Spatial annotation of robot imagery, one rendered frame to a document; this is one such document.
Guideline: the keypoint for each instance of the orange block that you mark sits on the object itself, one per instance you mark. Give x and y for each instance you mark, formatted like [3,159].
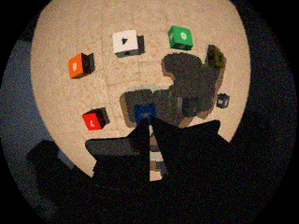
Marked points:
[79,66]

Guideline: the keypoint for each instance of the red block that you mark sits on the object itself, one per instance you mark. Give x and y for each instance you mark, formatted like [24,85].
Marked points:
[94,120]

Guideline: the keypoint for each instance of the green block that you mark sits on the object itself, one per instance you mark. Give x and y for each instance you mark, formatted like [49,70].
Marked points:
[180,38]

